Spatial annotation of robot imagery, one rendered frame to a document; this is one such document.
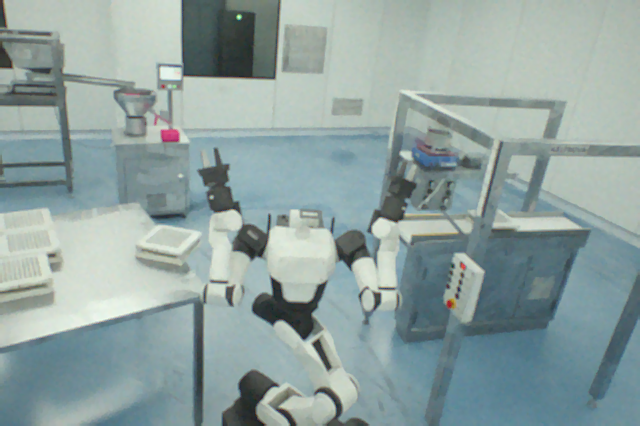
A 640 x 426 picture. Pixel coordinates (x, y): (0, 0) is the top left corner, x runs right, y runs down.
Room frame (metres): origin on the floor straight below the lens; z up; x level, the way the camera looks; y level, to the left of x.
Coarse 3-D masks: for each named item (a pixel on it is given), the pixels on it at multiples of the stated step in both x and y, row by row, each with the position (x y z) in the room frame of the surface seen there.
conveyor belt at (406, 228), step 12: (408, 228) 2.81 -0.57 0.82; (420, 228) 2.83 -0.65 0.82; (432, 228) 2.85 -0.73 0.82; (444, 228) 2.87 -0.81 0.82; (468, 228) 2.91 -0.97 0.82; (528, 228) 3.02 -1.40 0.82; (540, 228) 3.04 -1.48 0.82; (552, 228) 3.06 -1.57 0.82; (564, 228) 3.09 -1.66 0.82; (408, 240) 2.66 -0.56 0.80
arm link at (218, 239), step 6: (210, 222) 1.59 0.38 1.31; (210, 228) 1.57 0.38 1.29; (210, 234) 1.56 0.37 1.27; (216, 234) 1.57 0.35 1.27; (222, 234) 1.58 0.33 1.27; (210, 240) 1.55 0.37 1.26; (216, 240) 1.55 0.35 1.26; (222, 240) 1.57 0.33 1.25; (216, 246) 1.51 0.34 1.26; (222, 246) 1.50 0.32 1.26; (228, 246) 1.51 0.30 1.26
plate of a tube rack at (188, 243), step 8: (160, 224) 2.35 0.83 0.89; (152, 232) 2.25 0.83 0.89; (200, 232) 2.30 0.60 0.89; (144, 240) 2.16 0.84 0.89; (176, 240) 2.19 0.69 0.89; (184, 240) 2.20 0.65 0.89; (192, 240) 2.21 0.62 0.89; (144, 248) 2.10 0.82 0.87; (152, 248) 2.09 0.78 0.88; (160, 248) 2.09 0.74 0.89; (168, 248) 2.10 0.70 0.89; (184, 248) 2.12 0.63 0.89
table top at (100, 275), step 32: (64, 224) 2.36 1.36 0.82; (96, 224) 2.40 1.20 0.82; (128, 224) 2.45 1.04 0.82; (64, 256) 2.04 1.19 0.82; (96, 256) 2.07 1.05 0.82; (128, 256) 2.11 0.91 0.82; (64, 288) 1.78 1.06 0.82; (96, 288) 1.81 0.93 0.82; (128, 288) 1.84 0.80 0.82; (160, 288) 1.86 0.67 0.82; (192, 288) 1.89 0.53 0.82; (0, 320) 1.53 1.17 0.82; (32, 320) 1.55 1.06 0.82; (64, 320) 1.57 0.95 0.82; (96, 320) 1.59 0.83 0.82; (0, 352) 1.39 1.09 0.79
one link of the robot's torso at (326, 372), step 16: (288, 336) 1.67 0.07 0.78; (320, 336) 1.72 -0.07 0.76; (304, 352) 1.62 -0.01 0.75; (320, 352) 1.69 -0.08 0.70; (320, 368) 1.60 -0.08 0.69; (336, 368) 1.65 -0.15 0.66; (320, 384) 1.60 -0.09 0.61; (336, 384) 1.58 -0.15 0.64; (352, 384) 1.62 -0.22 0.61; (336, 400) 1.53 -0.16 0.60; (352, 400) 1.58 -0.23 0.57; (336, 416) 1.52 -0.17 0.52
